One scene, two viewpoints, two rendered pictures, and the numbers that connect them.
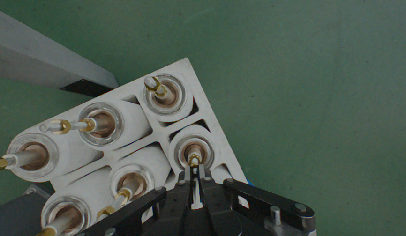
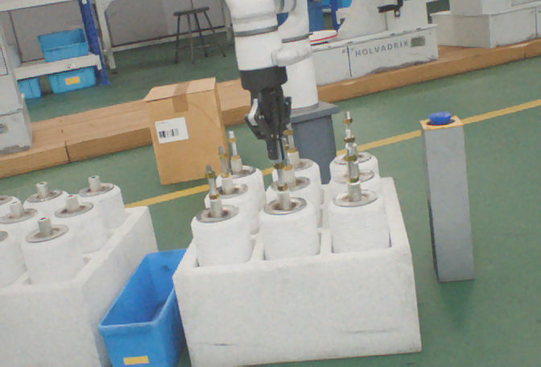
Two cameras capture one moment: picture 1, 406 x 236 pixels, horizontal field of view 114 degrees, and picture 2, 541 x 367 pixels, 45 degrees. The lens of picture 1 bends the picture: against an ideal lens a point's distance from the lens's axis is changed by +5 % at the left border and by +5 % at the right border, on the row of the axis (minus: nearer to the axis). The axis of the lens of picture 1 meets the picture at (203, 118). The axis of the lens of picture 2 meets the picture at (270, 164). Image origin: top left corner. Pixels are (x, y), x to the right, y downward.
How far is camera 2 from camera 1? 101 cm
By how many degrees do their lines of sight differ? 78
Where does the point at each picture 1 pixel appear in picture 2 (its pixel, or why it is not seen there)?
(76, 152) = not seen: hidden behind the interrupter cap
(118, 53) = (511, 288)
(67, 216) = (296, 163)
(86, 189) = (308, 174)
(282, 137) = not seen: outside the picture
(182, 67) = (398, 247)
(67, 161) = (337, 169)
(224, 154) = (258, 261)
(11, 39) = (435, 145)
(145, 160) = (305, 191)
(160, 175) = not seen: hidden behind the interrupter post
